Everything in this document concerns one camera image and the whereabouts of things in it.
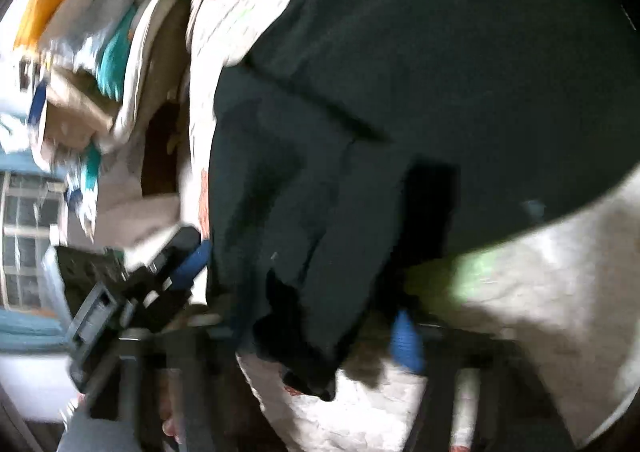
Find window with grid frame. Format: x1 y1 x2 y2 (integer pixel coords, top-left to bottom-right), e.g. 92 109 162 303
0 171 68 309

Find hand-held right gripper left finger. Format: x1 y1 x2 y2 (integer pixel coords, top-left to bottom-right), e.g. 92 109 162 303
117 315 243 452

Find white printed blanket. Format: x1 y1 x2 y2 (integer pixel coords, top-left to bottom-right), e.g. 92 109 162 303
182 0 640 452

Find teal cloth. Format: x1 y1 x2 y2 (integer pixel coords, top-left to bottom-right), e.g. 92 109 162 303
95 7 146 100

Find orange packet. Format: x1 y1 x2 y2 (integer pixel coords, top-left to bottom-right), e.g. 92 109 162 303
14 0 96 53

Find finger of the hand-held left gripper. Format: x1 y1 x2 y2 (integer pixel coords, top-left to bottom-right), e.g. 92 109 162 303
149 226 215 292

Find dark pants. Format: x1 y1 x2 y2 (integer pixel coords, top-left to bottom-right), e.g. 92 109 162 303
206 0 640 403

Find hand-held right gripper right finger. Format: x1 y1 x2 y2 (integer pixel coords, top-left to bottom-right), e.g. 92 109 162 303
391 309 508 452

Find brown cardboard box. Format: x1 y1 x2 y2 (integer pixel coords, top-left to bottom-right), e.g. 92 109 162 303
30 65 123 155

